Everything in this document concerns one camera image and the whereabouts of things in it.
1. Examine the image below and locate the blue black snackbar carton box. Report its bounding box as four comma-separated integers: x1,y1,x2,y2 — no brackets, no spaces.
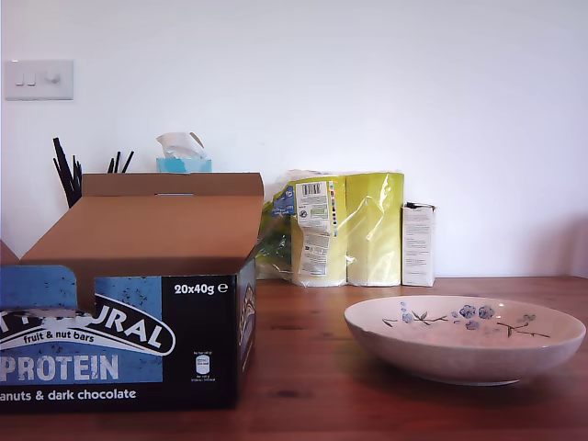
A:
0,172,266,412

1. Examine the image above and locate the teal tissue box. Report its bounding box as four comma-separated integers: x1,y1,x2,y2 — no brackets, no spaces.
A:
155,157,213,175

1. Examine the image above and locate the white floral ceramic plate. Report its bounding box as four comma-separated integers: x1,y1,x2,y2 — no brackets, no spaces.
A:
344,295,588,386

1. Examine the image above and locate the yellow kitchen roll pack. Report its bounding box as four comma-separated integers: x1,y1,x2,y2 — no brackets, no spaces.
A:
255,168,406,288

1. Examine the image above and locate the white wall light switch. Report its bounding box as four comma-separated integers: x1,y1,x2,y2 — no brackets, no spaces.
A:
4,59,74,101

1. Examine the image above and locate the small white printed carton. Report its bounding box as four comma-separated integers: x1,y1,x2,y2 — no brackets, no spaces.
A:
401,200,437,287

